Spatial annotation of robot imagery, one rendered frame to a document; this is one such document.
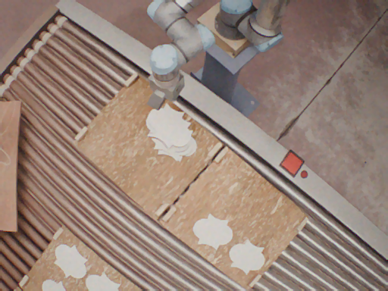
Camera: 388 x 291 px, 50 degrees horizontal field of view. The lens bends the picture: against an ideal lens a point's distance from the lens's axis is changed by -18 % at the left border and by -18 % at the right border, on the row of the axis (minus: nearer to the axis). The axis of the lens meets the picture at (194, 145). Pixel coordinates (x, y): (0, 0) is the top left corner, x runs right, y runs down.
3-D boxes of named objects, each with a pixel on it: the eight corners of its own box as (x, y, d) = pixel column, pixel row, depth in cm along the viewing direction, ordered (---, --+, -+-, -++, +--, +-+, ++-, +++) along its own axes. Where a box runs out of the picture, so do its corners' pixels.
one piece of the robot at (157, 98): (135, 87, 139) (140, 103, 154) (161, 102, 137) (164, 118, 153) (159, 54, 141) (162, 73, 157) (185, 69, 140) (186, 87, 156)
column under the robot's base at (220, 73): (211, 60, 284) (226, -14, 200) (260, 104, 279) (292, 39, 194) (164, 102, 276) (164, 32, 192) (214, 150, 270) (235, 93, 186)
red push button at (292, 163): (289, 152, 177) (290, 151, 176) (301, 162, 176) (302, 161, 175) (280, 165, 175) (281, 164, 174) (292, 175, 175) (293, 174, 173)
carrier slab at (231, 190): (225, 147, 176) (226, 145, 174) (308, 217, 170) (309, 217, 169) (159, 222, 168) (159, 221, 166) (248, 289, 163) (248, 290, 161)
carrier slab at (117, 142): (137, 74, 181) (137, 73, 179) (223, 145, 176) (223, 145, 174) (74, 142, 173) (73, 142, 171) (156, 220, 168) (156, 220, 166)
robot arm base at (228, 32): (226, 4, 187) (227, -7, 177) (258, 21, 185) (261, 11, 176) (206, 28, 184) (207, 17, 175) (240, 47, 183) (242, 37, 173)
